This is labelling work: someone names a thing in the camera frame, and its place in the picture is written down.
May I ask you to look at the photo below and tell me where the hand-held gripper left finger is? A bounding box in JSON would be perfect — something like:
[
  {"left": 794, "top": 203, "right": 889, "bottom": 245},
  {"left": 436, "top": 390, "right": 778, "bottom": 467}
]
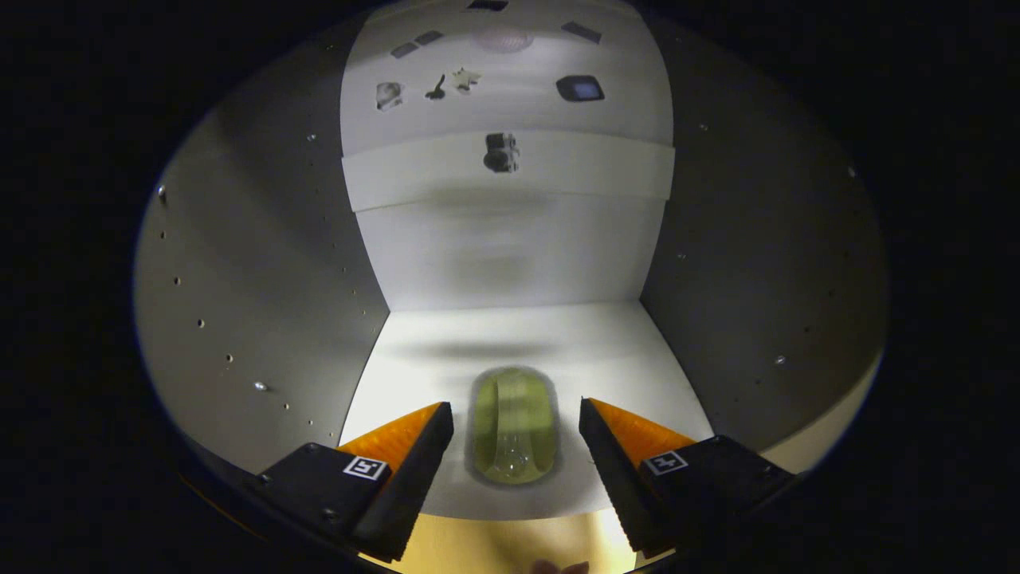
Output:
[{"left": 241, "top": 401, "right": 456, "bottom": 564}]

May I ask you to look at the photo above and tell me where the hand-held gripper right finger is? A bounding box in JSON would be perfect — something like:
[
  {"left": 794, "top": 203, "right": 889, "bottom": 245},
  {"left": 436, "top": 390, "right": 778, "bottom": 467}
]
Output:
[{"left": 579, "top": 397, "right": 798, "bottom": 558}]

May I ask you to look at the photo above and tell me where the white cabinet shelf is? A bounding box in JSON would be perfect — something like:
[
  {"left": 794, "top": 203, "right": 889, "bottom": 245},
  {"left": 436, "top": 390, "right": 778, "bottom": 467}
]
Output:
[{"left": 339, "top": 299, "right": 714, "bottom": 521}]

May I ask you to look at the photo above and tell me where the grey cabinet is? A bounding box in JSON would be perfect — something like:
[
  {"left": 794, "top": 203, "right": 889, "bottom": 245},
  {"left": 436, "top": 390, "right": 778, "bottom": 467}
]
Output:
[{"left": 131, "top": 0, "right": 889, "bottom": 527}]

